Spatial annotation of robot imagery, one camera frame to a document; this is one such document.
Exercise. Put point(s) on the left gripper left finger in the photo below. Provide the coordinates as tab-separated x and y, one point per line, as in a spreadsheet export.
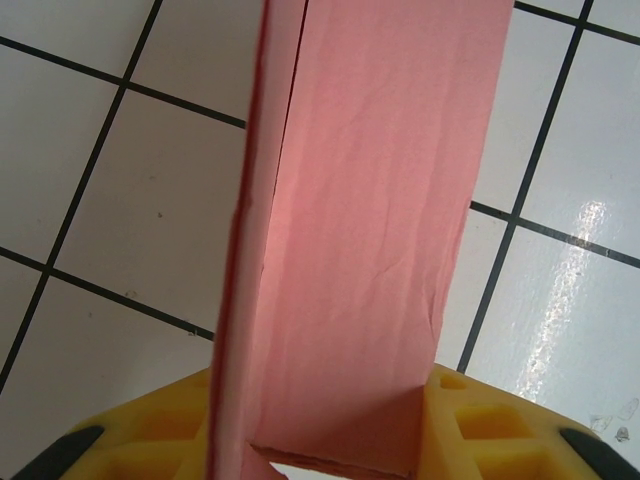
150	440

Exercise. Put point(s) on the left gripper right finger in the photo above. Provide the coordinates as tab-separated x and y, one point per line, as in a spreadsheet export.
500	440

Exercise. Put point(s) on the pink paper box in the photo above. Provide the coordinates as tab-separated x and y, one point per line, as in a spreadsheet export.
370	200

